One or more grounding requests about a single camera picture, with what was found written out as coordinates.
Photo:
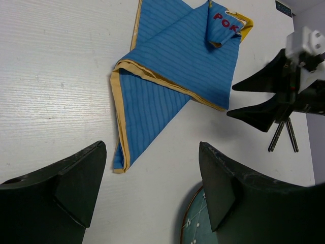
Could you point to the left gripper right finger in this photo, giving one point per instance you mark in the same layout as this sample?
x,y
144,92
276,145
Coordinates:
x,y
246,206

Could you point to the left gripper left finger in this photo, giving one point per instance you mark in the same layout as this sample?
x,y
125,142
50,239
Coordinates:
x,y
54,204

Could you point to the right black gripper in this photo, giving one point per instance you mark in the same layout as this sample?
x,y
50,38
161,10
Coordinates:
x,y
297,89

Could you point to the blue pikachu placemat cloth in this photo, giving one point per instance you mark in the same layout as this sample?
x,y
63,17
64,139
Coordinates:
x,y
178,53

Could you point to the teal ceramic plate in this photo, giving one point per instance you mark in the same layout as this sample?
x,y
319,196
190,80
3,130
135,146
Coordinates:
x,y
196,227

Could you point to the right blue corner label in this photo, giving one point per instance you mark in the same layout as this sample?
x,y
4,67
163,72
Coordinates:
x,y
283,9

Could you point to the knife with black handle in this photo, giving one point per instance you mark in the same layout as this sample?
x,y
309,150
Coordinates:
x,y
276,136

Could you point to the spoon with black handle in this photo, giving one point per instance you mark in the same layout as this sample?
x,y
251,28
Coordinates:
x,y
292,135

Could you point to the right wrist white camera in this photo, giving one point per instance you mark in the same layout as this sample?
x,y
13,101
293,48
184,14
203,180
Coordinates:
x,y
304,40

